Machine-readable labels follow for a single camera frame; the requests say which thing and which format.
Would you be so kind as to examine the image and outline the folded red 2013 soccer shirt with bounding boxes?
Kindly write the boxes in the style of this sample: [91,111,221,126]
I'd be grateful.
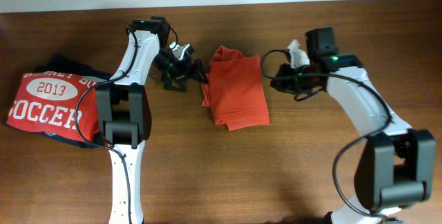
[6,71,99,142]

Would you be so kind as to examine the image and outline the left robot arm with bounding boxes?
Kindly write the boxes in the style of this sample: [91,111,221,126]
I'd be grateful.
[95,17,208,223]

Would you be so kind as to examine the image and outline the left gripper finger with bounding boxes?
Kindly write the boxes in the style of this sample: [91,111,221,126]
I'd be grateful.
[192,59,209,84]
[162,75,187,92]

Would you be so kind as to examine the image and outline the folded navy shirt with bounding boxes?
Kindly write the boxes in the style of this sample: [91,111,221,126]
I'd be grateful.
[24,55,111,148]

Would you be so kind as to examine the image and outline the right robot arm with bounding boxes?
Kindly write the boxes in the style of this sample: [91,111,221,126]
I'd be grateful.
[270,27,436,224]

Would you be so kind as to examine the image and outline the orange soccer t-shirt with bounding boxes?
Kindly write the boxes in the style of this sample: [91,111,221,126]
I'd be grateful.
[202,46,270,131]

